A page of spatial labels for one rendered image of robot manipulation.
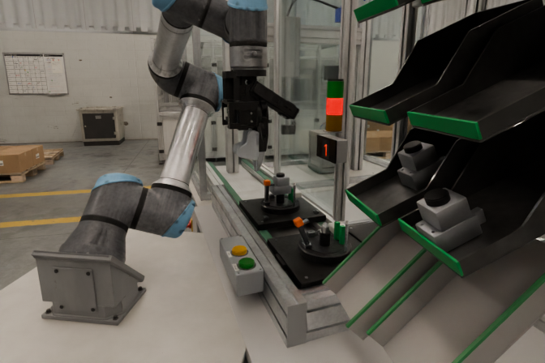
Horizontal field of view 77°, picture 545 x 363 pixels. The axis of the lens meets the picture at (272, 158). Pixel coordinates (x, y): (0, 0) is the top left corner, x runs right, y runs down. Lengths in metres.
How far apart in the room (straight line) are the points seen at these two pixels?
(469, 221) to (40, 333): 0.90
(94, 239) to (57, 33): 8.57
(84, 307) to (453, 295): 0.77
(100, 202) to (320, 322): 0.59
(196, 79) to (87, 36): 8.13
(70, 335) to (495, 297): 0.83
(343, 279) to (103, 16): 8.77
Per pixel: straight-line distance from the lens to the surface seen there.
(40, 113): 9.54
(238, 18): 0.70
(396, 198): 0.63
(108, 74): 9.06
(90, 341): 0.93
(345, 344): 0.85
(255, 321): 0.90
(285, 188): 1.20
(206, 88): 1.11
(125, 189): 0.98
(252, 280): 0.89
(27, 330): 1.03
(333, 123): 1.06
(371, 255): 0.74
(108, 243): 0.92
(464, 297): 0.63
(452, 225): 0.50
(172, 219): 0.97
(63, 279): 0.96
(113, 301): 0.92
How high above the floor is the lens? 1.41
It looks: 13 degrees down
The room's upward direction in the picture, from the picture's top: straight up
